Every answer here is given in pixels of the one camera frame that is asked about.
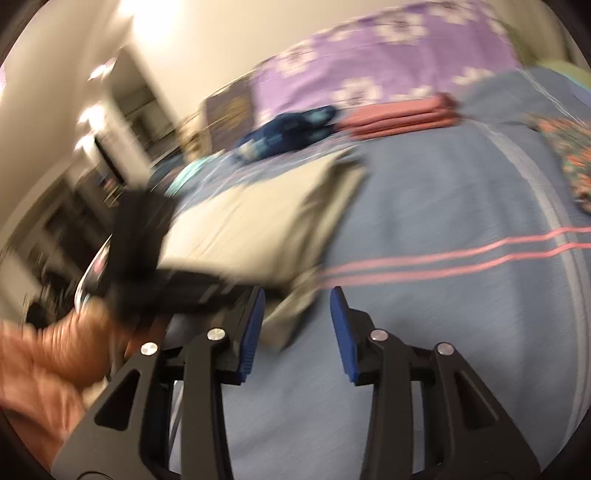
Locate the floral patterned garment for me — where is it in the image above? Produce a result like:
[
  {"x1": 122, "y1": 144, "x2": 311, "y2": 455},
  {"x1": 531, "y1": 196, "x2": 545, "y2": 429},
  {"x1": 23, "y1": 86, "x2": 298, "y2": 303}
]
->
[{"x1": 526, "y1": 113, "x2": 591, "y2": 214}]

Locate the teal cloth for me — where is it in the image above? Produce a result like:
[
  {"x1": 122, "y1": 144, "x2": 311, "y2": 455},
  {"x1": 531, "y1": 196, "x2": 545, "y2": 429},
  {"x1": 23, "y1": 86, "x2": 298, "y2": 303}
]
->
[{"x1": 165, "y1": 159, "x2": 209, "y2": 195}]

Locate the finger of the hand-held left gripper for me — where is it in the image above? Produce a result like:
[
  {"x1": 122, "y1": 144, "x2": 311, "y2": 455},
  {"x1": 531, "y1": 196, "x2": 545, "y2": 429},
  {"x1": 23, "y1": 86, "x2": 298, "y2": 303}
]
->
[{"x1": 154, "y1": 270, "x2": 287, "y2": 319}]

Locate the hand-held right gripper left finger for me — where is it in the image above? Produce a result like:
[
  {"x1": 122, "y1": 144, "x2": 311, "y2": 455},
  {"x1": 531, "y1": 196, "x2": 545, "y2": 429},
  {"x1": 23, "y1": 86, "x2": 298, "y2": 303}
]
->
[{"x1": 51, "y1": 286, "x2": 267, "y2": 480}]

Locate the dark tree print cushion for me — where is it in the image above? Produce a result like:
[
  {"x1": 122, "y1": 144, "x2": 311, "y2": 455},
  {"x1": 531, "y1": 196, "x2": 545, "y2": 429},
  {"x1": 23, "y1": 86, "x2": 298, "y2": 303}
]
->
[{"x1": 202, "y1": 83, "x2": 257, "y2": 140}]

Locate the person's left hand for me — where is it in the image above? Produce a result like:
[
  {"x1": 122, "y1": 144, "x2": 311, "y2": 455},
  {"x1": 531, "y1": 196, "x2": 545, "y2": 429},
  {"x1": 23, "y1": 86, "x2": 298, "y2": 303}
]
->
[{"x1": 92, "y1": 309, "x2": 169, "y2": 384}]

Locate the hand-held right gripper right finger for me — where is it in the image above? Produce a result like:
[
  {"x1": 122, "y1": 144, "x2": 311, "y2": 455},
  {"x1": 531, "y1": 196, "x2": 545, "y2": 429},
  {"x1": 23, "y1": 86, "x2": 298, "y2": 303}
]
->
[{"x1": 329, "y1": 286, "x2": 542, "y2": 480}]

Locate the navy star print cloth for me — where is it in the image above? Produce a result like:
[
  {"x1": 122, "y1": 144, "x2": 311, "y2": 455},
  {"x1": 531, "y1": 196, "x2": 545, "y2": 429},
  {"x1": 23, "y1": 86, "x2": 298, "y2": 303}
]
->
[{"x1": 233, "y1": 105, "x2": 341, "y2": 160}]

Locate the folded pink cloth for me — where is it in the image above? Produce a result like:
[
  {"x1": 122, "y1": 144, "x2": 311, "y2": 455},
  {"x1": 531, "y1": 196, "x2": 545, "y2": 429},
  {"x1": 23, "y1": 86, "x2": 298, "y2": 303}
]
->
[{"x1": 336, "y1": 92, "x2": 463, "y2": 140}]

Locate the purple floral sheet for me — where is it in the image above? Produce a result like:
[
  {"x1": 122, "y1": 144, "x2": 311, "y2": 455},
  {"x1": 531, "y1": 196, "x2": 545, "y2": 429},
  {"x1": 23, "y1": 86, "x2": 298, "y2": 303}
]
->
[{"x1": 252, "y1": 0, "x2": 521, "y2": 121}]

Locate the green pillow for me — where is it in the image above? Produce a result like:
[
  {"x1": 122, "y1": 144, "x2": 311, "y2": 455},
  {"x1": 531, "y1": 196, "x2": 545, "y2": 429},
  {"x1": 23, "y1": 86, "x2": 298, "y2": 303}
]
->
[{"x1": 539, "y1": 58, "x2": 591, "y2": 87}]

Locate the person's left forearm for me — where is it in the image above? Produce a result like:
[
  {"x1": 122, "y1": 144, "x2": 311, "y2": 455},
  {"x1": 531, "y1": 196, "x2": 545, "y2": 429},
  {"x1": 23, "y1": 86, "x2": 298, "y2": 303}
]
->
[{"x1": 0, "y1": 316, "x2": 108, "y2": 468}]

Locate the beige long-sleeve shirt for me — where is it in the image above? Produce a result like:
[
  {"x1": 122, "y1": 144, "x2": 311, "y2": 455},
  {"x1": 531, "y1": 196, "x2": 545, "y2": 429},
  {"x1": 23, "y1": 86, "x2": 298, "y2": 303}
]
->
[{"x1": 159, "y1": 148, "x2": 371, "y2": 352}]

